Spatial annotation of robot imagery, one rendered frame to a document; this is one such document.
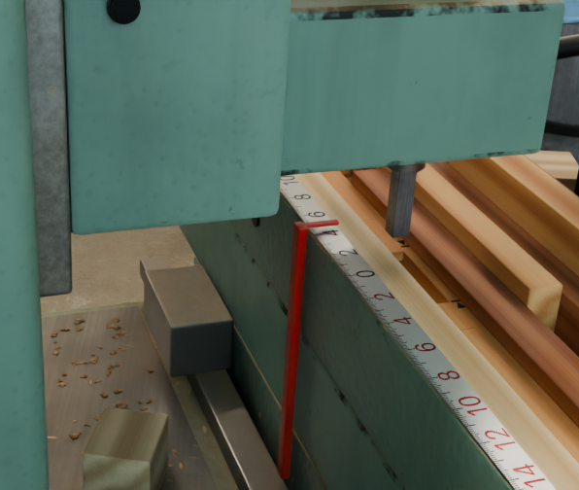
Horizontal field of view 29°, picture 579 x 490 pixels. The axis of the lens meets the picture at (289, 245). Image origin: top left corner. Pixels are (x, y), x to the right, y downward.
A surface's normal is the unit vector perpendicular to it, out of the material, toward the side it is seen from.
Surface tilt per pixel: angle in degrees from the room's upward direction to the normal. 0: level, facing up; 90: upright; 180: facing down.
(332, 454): 90
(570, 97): 90
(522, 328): 0
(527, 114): 90
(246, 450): 0
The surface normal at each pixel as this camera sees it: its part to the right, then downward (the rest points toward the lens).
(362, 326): -0.94, 0.11
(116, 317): 0.06, -0.89
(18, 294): 0.56, 0.41
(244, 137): 0.33, 0.45
